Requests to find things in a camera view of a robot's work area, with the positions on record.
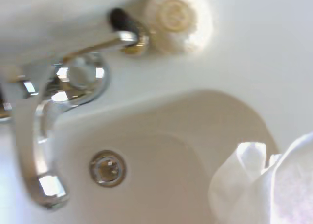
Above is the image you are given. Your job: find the white tissue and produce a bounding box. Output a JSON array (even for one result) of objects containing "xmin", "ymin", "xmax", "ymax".
[{"xmin": 207, "ymin": 132, "xmax": 313, "ymax": 224}]

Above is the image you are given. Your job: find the white vanity sink top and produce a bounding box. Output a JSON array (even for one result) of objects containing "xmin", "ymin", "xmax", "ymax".
[{"xmin": 0, "ymin": 0, "xmax": 313, "ymax": 224}]

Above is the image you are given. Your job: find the chrome sink drain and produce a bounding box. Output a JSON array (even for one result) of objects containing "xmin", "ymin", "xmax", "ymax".
[{"xmin": 89, "ymin": 149, "xmax": 128, "ymax": 188}]

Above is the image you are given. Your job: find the chrome sink faucet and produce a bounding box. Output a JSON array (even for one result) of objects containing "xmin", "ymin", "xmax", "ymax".
[{"xmin": 0, "ymin": 7, "xmax": 150, "ymax": 212}]

